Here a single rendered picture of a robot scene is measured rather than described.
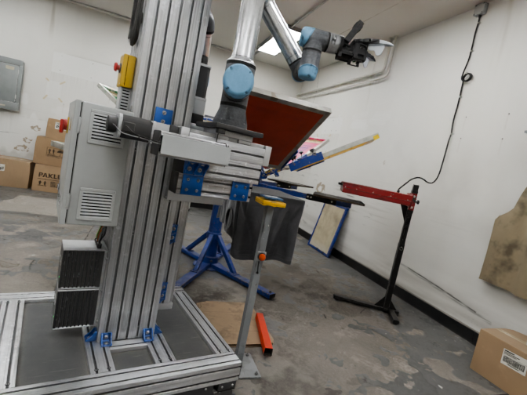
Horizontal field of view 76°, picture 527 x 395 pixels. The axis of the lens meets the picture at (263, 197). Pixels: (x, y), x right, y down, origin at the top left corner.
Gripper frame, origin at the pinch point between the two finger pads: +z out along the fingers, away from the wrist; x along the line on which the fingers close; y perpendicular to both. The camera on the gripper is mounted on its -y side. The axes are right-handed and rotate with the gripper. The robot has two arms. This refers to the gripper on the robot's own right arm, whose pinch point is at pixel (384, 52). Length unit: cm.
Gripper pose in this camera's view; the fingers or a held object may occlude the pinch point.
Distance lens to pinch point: 159.2
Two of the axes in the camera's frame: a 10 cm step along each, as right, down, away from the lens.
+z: 9.7, 1.8, 1.4
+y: -1.8, 9.8, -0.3
